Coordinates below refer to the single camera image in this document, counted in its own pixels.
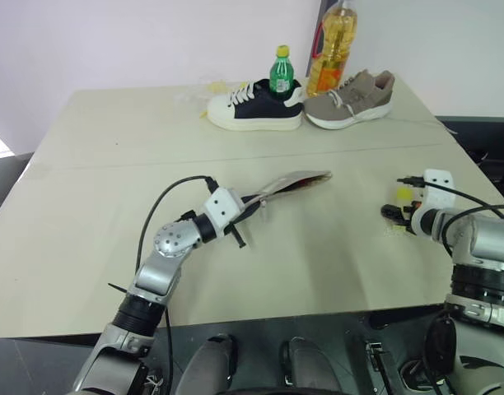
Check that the clear plastic bag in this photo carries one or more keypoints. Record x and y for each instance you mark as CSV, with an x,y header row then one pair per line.
x,y
213,89

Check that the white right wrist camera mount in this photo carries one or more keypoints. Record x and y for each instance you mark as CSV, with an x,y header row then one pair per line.
x,y
439,191

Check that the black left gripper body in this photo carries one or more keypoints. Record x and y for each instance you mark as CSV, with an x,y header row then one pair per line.
x,y
240,215

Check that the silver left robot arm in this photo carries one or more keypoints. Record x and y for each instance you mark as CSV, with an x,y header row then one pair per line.
x,y
161,271

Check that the taupe knit sneaker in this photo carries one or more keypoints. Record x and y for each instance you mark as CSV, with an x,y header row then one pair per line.
x,y
351,100

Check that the black metal bracket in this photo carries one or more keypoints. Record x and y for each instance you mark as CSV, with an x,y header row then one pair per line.
x,y
379,362

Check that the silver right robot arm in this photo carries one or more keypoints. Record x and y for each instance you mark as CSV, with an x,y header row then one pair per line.
x,y
482,263

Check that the dark rounded shape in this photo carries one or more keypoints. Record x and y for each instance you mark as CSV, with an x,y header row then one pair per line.
x,y
307,364
208,364

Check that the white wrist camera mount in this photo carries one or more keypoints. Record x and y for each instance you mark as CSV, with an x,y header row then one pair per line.
x,y
221,207
439,191

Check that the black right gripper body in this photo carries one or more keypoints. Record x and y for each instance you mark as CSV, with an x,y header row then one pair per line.
x,y
407,218

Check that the green bottle with yellow cap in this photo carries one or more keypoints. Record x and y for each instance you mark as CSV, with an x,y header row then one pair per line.
x,y
281,74

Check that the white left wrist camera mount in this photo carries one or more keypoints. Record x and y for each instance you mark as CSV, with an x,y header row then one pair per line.
x,y
221,207

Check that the navy and white sneaker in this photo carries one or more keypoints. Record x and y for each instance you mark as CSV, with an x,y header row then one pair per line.
x,y
252,109

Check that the yellow highlighter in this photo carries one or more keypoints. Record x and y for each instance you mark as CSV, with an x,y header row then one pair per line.
x,y
403,192

